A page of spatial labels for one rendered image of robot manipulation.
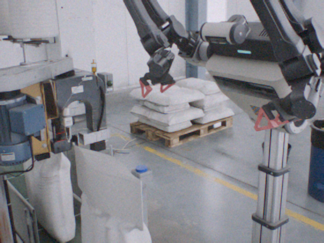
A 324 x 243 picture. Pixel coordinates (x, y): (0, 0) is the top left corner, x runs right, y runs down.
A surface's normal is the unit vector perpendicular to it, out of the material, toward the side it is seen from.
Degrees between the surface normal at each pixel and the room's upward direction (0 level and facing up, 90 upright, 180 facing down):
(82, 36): 90
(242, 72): 40
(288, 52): 107
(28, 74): 90
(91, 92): 90
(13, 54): 90
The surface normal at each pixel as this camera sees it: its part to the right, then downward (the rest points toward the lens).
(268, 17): -0.46, 0.54
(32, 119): 0.90, 0.11
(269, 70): -0.53, -0.61
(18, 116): -0.45, 0.28
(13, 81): 0.70, 0.20
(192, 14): -0.77, 0.21
